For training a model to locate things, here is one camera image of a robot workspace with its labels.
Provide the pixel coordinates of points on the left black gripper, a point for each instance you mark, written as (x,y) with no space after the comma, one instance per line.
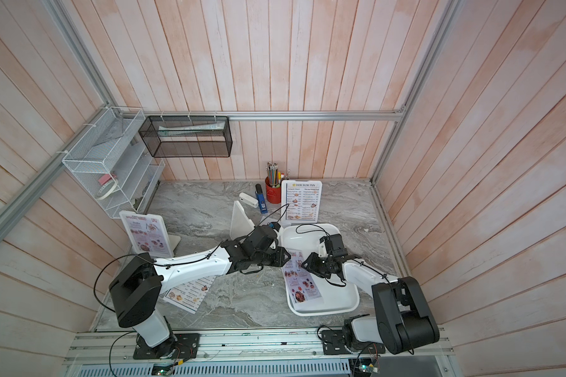
(281,257)

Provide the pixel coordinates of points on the dim sum inn menu sheet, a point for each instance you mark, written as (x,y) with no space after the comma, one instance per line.
(190,296)

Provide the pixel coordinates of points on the pink eraser block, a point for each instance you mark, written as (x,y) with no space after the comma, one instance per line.
(105,179)

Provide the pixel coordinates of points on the white stapler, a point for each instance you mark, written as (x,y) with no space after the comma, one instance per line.
(248,200)

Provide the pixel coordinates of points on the white tape roll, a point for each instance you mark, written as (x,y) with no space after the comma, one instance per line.
(107,189)

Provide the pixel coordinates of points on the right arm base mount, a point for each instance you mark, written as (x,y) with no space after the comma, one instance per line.
(343,341)

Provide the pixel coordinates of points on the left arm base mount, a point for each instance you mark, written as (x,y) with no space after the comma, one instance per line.
(178,346)

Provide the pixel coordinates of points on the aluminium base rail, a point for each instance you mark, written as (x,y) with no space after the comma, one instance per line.
(247,344)

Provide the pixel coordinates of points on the white wire wall shelf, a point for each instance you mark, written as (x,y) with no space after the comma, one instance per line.
(111,144)

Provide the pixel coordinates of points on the white menu holder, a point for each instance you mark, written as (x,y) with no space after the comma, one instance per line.
(240,224)
(148,233)
(302,200)

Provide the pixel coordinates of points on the black mesh wall basket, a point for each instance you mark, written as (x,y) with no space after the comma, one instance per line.
(216,146)

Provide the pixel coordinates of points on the pencils in cup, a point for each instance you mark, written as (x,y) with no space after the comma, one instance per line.
(275,175)

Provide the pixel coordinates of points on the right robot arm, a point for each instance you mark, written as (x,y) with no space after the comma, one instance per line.
(402,320)

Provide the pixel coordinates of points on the papers in black basket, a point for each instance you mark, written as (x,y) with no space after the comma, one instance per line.
(202,130)

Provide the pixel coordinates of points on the red pencil cup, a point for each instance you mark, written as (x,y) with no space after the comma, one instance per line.
(273,193)

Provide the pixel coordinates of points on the special menu sheet top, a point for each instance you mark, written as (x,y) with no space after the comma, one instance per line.
(148,234)

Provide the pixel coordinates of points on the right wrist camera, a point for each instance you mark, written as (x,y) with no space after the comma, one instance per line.
(322,250)

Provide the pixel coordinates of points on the special menu sheet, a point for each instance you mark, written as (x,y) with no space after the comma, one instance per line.
(300,285)
(148,234)

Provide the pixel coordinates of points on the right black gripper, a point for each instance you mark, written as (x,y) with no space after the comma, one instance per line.
(312,265)

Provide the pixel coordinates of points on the blue stapler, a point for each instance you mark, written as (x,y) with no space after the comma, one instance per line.
(261,199)

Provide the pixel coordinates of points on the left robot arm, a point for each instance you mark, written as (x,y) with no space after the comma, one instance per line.
(137,287)

